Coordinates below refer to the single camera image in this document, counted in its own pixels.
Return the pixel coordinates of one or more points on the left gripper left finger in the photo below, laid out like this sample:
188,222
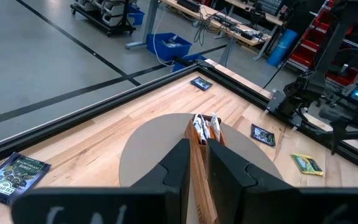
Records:
176,174

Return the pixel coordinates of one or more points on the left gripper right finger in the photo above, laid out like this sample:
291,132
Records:
228,186

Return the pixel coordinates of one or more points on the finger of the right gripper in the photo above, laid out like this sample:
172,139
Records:
337,137

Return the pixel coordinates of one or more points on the yellow green tea packet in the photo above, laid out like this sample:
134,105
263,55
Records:
306,164

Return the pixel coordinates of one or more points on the dark blackcurrant Ahmad tea packet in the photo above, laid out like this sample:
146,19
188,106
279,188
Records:
14,177
201,83
263,135

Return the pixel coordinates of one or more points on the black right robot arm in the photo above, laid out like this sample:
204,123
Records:
334,43

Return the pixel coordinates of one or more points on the wooden tea organizer box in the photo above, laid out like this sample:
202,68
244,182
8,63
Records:
199,186

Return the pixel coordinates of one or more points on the round beige mat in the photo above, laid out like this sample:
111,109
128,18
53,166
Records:
154,146

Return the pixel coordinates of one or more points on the red bin shelf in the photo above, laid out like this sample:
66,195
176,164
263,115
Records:
309,37

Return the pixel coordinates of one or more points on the blue foam roll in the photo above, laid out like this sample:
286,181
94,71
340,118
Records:
283,46

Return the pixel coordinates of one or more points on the blue storage bin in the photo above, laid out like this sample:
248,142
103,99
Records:
166,49
135,14
191,58

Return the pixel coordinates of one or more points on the grey desk leg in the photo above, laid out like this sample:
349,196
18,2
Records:
149,21

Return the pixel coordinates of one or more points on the wooden workbench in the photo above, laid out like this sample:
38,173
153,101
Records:
210,12

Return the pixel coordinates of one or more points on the black cart with grey bins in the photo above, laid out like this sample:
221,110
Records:
113,9

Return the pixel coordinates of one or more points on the black aluminium table frame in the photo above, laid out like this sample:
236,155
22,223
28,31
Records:
73,119

